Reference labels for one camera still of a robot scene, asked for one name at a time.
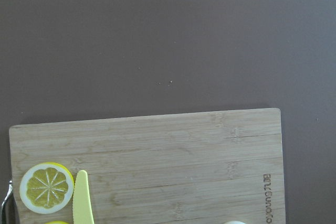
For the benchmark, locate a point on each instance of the white steamed bun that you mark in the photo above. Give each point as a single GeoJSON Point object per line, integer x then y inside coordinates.
{"type": "Point", "coordinates": [234, 222]}

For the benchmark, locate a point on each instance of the bamboo cutting board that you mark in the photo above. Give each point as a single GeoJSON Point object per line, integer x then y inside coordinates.
{"type": "Point", "coordinates": [207, 167]}

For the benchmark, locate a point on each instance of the yellow plastic knife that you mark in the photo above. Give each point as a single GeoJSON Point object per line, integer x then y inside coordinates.
{"type": "Point", "coordinates": [81, 204]}

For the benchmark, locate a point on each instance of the lemon slice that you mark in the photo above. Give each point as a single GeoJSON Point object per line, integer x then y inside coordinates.
{"type": "Point", "coordinates": [46, 188]}

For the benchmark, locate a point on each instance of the stacked lemon slices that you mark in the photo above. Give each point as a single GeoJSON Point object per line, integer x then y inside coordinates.
{"type": "Point", "coordinates": [57, 222]}

